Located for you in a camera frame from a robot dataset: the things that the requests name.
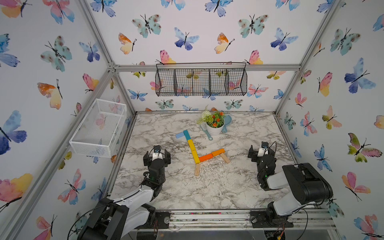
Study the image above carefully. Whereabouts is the natural wood block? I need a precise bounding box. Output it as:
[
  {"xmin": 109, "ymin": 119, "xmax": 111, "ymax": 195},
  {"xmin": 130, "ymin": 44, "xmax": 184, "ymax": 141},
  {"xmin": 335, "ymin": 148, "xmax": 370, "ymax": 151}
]
[
  {"xmin": 220, "ymin": 153, "xmax": 231, "ymax": 164},
  {"xmin": 194, "ymin": 164, "xmax": 201, "ymax": 177}
]

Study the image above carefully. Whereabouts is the light blue block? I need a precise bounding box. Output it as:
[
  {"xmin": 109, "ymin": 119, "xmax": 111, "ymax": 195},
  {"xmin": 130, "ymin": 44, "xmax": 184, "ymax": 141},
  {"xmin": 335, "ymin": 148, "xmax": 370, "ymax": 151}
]
[{"xmin": 176, "ymin": 132, "xmax": 185, "ymax": 139}]

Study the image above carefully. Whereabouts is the yellow block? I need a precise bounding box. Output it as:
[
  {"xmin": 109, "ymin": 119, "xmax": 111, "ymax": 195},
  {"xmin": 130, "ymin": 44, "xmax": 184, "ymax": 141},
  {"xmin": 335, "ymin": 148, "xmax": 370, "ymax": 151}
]
[
  {"xmin": 188, "ymin": 140, "xmax": 196, "ymax": 152},
  {"xmin": 192, "ymin": 150, "xmax": 201, "ymax": 164}
]

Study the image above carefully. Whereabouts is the teal block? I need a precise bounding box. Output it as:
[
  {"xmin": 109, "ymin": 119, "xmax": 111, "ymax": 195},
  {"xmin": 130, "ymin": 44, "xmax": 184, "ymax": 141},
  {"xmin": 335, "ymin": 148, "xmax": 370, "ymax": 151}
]
[{"xmin": 183, "ymin": 130, "xmax": 191, "ymax": 141}]

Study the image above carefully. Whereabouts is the red orange block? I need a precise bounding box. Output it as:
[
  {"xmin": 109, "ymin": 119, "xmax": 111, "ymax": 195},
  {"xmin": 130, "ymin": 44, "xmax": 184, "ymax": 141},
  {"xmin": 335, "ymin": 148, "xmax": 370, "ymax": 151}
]
[{"xmin": 199, "ymin": 154, "xmax": 214, "ymax": 162}]

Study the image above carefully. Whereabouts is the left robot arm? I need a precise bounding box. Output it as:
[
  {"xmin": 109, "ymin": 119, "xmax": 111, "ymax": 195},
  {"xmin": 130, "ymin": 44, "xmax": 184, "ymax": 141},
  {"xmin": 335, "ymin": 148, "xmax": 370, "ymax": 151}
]
[{"xmin": 77, "ymin": 145, "xmax": 171, "ymax": 240}]

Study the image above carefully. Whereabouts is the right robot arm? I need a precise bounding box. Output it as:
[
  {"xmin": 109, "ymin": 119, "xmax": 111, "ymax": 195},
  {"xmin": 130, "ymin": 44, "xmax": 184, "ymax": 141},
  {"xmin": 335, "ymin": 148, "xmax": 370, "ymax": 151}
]
[{"xmin": 248, "ymin": 142, "xmax": 333, "ymax": 228}]

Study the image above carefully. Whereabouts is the light blue dustpan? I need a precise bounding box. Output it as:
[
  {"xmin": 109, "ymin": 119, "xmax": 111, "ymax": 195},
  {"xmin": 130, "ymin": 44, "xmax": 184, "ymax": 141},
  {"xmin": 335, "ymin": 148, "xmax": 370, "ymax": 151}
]
[{"xmin": 222, "ymin": 115, "xmax": 232, "ymax": 133}]

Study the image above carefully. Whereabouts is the white flower pot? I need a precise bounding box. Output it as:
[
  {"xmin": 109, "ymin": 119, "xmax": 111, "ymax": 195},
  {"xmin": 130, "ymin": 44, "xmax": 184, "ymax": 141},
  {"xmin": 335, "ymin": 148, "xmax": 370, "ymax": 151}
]
[{"xmin": 205, "ymin": 123, "xmax": 224, "ymax": 137}]

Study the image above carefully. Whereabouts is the white mesh basket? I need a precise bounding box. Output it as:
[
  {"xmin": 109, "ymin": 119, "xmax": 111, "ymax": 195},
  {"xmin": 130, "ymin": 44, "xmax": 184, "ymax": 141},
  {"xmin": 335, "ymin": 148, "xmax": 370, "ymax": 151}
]
[{"xmin": 69, "ymin": 99, "xmax": 127, "ymax": 158}]

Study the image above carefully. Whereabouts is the artificial green orange plant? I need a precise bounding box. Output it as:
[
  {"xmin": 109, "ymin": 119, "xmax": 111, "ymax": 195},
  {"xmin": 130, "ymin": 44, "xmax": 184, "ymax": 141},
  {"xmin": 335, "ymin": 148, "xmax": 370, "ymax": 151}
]
[{"xmin": 197, "ymin": 106, "xmax": 226, "ymax": 129}]

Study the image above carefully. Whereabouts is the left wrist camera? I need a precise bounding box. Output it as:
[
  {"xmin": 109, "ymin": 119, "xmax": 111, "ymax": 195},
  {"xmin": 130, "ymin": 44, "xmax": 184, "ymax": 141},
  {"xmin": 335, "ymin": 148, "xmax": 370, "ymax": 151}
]
[{"xmin": 152, "ymin": 145, "xmax": 163, "ymax": 160}]

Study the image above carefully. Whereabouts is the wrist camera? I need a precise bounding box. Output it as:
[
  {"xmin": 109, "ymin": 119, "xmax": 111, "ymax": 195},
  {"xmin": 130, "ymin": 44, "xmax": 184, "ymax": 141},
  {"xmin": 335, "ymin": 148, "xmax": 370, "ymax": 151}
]
[
  {"xmin": 258, "ymin": 142, "xmax": 269, "ymax": 157},
  {"xmin": 152, "ymin": 145, "xmax": 163, "ymax": 160}
]

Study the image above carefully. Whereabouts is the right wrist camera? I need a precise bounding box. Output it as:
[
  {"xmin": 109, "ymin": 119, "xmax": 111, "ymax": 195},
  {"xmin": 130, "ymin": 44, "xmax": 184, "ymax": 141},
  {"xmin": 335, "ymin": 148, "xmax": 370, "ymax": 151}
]
[{"xmin": 258, "ymin": 142, "xmax": 269, "ymax": 157}]

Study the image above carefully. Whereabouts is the teal small brush handle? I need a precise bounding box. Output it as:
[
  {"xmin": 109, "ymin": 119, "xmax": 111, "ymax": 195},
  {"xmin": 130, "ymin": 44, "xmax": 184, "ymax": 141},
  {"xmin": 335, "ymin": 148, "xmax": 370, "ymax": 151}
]
[{"xmin": 200, "ymin": 123, "xmax": 213, "ymax": 141}]

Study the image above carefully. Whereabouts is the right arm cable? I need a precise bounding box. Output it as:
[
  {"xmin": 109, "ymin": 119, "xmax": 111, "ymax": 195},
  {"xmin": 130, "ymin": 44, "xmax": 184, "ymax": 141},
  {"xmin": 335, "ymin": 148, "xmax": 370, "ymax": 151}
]
[{"xmin": 257, "ymin": 140, "xmax": 335, "ymax": 240}]

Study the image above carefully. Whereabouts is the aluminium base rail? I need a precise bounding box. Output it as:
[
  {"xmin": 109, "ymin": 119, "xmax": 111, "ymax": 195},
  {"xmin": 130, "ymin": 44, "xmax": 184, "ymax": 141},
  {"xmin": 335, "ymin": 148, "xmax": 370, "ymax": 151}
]
[{"xmin": 132, "ymin": 209, "xmax": 336, "ymax": 231}]

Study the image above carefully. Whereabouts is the black wire basket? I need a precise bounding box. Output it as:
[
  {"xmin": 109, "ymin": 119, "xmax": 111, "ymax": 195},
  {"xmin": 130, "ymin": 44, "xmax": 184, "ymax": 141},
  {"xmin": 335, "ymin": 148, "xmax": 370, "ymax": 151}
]
[{"xmin": 155, "ymin": 62, "xmax": 248, "ymax": 97}]

